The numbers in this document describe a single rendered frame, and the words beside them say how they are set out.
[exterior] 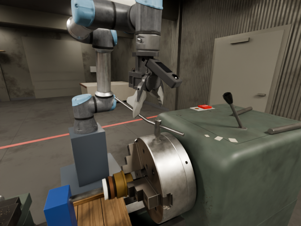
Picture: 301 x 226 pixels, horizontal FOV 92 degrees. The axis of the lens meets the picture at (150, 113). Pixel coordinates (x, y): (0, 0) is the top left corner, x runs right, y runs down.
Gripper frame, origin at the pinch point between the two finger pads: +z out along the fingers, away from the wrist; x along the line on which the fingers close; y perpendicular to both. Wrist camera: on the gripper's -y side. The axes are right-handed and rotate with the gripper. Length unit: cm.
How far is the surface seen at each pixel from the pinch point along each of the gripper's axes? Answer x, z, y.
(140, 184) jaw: 10.0, 22.2, -4.9
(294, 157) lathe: -35, 16, -46
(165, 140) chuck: -2.2, 10.1, -5.6
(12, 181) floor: 35, 151, 208
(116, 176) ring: 13.3, 21.6, 4.0
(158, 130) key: 0.7, 5.1, -4.3
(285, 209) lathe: -42, 48, -53
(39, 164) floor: -1, 154, 225
